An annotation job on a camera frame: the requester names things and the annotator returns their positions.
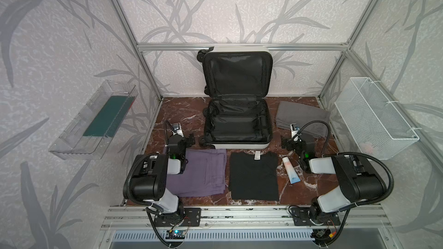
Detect aluminium front rail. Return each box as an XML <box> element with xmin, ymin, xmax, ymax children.
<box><xmin>100</xmin><ymin>205</ymin><xmax>392</xmax><ymax>231</ymax></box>

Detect green board in shelf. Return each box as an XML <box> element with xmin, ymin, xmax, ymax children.
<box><xmin>83</xmin><ymin>96</ymin><xmax>136</xmax><ymax>137</ymax></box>

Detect black and white suitcase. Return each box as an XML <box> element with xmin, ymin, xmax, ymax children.
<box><xmin>196</xmin><ymin>46</ymin><xmax>273</xmax><ymax>149</ymax></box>

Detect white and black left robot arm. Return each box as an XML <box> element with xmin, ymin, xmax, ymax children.
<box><xmin>123</xmin><ymin>134</ymin><xmax>195</xmax><ymax>220</ymax></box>

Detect black t-shirt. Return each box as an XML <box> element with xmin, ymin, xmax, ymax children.
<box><xmin>228</xmin><ymin>152</ymin><xmax>279</xmax><ymax>201</ymax></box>

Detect purple trousers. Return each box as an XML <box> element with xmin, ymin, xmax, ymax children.
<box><xmin>166</xmin><ymin>149</ymin><xmax>227</xmax><ymax>197</ymax></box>

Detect white pink blue tube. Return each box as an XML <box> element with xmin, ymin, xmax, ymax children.
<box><xmin>282</xmin><ymin>157</ymin><xmax>301</xmax><ymax>184</ymax></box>

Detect right black corrugated cable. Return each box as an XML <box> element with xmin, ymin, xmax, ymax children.
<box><xmin>298</xmin><ymin>120</ymin><xmax>395</xmax><ymax>248</ymax></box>

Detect right circuit board with wires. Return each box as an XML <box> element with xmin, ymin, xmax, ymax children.
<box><xmin>311</xmin><ymin>229</ymin><xmax>337</xmax><ymax>241</ymax></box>

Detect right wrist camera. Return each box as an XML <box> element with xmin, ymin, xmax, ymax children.
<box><xmin>290</xmin><ymin>123</ymin><xmax>300</xmax><ymax>141</ymax></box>

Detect pink object in basket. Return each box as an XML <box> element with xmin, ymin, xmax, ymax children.
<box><xmin>359</xmin><ymin>142</ymin><xmax>375</xmax><ymax>155</ymax></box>

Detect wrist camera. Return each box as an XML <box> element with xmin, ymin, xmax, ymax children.
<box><xmin>172</xmin><ymin>123</ymin><xmax>184</xmax><ymax>137</ymax></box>
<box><xmin>290</xmin><ymin>123</ymin><xmax>300</xmax><ymax>141</ymax></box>

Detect left green circuit board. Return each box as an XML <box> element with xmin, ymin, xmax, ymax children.
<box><xmin>165</xmin><ymin>229</ymin><xmax>186</xmax><ymax>240</ymax></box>

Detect clear plastic wall shelf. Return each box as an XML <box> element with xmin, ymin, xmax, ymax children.
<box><xmin>49</xmin><ymin>80</ymin><xmax>138</xmax><ymax>160</ymax></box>

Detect white wire mesh basket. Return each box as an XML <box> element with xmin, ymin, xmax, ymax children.
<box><xmin>335</xmin><ymin>77</ymin><xmax>419</xmax><ymax>160</ymax></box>

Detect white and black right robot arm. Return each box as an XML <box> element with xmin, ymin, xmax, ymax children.
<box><xmin>281</xmin><ymin>135</ymin><xmax>395</xmax><ymax>225</ymax></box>

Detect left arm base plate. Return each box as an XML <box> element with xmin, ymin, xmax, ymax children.
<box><xmin>154</xmin><ymin>207</ymin><xmax>201</xmax><ymax>227</ymax></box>

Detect grey towel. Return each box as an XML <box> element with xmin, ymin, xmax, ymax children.
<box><xmin>275</xmin><ymin>101</ymin><xmax>331</xmax><ymax>138</ymax></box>

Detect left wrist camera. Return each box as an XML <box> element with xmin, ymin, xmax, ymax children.
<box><xmin>172</xmin><ymin>123</ymin><xmax>184</xmax><ymax>137</ymax></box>

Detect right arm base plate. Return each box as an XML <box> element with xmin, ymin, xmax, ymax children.
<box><xmin>288</xmin><ymin>205</ymin><xmax>341</xmax><ymax>227</ymax></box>

